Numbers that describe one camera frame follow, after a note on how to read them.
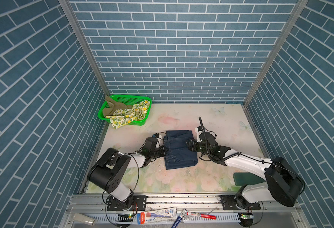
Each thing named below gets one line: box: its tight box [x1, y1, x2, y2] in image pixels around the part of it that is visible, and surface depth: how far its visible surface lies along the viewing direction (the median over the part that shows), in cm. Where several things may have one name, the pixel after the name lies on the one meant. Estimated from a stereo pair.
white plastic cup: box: [72, 212, 97, 227], surface depth 68 cm
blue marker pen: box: [171, 208, 188, 228], surface depth 69 cm
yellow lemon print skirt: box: [105, 100, 151, 130], surface depth 104 cm
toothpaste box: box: [136, 207, 178, 225], surface depth 71 cm
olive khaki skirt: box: [102, 95, 133, 117], surface depth 114 cm
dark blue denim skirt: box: [163, 130, 198, 170], surface depth 90 cm
